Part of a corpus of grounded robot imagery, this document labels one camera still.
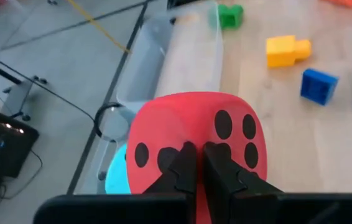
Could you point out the green toy block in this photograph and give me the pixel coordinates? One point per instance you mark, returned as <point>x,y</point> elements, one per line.
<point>230,17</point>

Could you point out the teal foam die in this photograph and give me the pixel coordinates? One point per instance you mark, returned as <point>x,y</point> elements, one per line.
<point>117,174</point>

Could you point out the red foam die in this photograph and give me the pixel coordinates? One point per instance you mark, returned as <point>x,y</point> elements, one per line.
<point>188,118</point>

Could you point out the grey wheeled stand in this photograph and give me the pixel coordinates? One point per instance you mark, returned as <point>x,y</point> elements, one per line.
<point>19,96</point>

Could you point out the yellow toy block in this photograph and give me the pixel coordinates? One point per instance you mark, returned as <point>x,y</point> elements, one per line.
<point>280,51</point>

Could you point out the narrow clear plastic bin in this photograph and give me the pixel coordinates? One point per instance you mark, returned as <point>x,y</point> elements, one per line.
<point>101,168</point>

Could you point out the orange toy block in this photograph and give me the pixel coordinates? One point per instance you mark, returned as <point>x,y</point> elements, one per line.
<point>347,2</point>

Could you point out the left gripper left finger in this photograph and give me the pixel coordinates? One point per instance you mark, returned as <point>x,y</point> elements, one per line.
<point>185,174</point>

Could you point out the wide clear plastic bin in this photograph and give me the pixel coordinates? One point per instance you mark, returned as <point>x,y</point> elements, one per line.
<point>188,56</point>

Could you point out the black wedge-shaped device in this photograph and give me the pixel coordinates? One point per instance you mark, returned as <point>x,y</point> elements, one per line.
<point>5,152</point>

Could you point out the small blue toy block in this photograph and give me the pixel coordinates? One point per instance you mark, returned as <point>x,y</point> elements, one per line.
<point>317,87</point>

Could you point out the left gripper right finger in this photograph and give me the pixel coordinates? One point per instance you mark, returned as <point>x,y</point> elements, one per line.
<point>219,177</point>

